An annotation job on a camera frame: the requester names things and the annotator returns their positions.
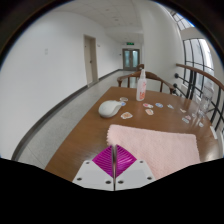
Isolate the pink towel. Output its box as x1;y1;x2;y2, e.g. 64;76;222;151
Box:
106;124;202;181

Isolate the black railing with wooden handrail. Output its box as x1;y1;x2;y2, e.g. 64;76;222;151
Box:
173;62;224;141

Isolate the beige side door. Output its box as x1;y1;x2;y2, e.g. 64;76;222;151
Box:
83;34;100;87

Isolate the white spray bottle, pink label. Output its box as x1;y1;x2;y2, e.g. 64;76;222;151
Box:
135;68;148;102

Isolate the tall black-framed window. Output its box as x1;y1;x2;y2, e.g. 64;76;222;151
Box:
182;38;216;101

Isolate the clear plastic water bottle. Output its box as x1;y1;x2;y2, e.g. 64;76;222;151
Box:
198;84;214;118

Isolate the glass double door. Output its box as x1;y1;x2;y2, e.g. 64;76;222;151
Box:
122;48;141;72

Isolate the white card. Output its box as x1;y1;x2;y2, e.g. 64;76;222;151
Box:
209;125;219;140

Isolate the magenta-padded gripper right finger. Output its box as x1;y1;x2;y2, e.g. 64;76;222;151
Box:
114;144;157;192

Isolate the white computer mouse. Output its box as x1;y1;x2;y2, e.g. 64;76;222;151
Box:
97;99;124;119

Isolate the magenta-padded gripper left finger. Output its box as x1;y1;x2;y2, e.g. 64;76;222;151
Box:
72;144;116;192

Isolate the arched upper window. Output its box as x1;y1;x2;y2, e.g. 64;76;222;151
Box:
169;11;196;32

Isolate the wooden armchair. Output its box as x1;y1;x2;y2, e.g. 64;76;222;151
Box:
116;70;176;95

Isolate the small orange sticker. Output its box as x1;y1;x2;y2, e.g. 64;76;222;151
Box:
120;112;133;120

